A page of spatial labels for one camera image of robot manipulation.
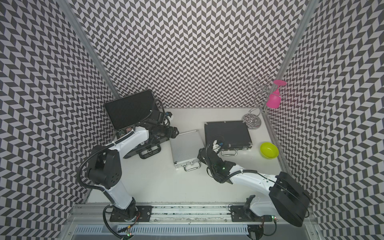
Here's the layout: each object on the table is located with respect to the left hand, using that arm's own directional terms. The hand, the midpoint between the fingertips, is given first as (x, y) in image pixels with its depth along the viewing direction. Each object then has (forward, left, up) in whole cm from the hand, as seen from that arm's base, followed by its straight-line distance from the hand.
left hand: (173, 132), depth 92 cm
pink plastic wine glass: (+15, -62, +13) cm, 66 cm away
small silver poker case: (-7, -8, -7) cm, 13 cm away
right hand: (-14, -18, -2) cm, 23 cm away
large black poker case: (+17, +35, 0) cm, 39 cm away
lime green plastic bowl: (-6, -62, -13) cm, 64 cm away
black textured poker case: (+1, -39, -5) cm, 39 cm away
